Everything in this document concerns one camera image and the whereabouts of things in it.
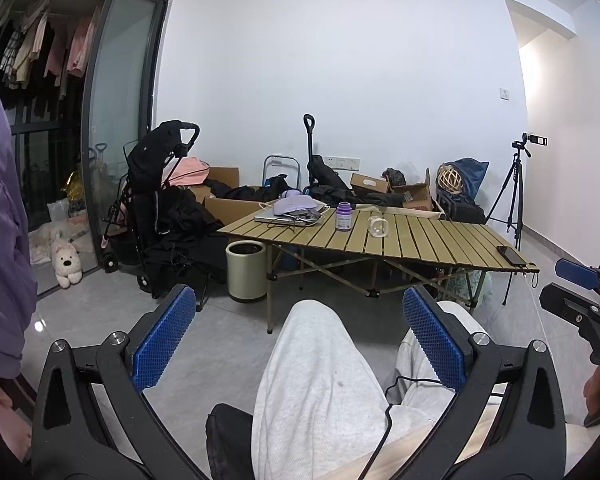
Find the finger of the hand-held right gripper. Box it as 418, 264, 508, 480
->
538, 283, 600, 332
554, 258, 600, 307

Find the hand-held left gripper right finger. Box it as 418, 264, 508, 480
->
402, 287, 567, 480

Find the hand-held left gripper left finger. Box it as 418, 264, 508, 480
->
30, 283, 207, 480

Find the person's right leg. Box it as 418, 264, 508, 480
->
387, 300, 492, 421

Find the person's leg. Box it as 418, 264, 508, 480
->
251, 299, 392, 480
387, 300, 492, 421

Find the green patterned bag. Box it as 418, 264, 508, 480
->
444, 267, 494, 307

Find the black phone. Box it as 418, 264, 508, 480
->
496, 245, 529, 267

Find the slatted folding table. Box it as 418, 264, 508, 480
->
215, 205, 541, 336

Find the cream trash bin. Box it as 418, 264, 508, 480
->
224, 239, 269, 304

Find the black tripod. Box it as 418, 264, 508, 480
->
484, 141, 527, 252

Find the black jacket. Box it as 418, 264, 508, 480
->
144, 187, 227, 281

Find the white plush dog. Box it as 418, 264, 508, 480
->
49, 238, 85, 290

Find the person's left leg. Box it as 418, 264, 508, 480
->
251, 299, 392, 480

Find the beige paper roll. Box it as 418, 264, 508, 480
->
354, 204, 449, 221

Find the black bag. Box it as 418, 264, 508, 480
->
437, 194, 487, 225

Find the blue bag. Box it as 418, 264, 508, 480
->
449, 157, 490, 202

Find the wide cardboard box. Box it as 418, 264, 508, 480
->
203, 197, 267, 227

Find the open cardboard box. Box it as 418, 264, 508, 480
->
390, 167, 439, 212

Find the purple bottle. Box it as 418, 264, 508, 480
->
334, 202, 354, 233

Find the white plush toy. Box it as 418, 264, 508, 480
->
29, 224, 64, 265

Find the silver laptop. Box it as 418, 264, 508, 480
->
253, 208, 327, 228

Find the woven rattan ball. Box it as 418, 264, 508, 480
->
435, 163, 467, 195

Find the pink stroller cloth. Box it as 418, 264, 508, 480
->
162, 156, 212, 189

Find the tall cardboard box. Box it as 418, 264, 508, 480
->
202, 166, 241, 192

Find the pile of black clothes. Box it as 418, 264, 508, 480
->
209, 174, 292, 202

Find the small cardboard box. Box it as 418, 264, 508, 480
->
349, 172, 391, 196

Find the gold foil bag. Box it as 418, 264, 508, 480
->
62, 172, 84, 202

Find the black stroller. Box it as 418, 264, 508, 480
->
99, 119, 222, 302

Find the lilac cloth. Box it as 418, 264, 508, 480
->
271, 195, 327, 217

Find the black folded wagon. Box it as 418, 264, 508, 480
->
302, 113, 350, 195

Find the purple jacket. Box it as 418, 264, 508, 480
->
0, 60, 39, 380

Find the sliding glass door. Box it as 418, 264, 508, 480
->
79, 0, 174, 273

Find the row of hanging clothes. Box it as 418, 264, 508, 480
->
0, 0, 104, 100

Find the white charging cable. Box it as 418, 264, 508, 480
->
527, 264, 552, 343

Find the black cable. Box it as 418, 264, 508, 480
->
364, 374, 443, 480

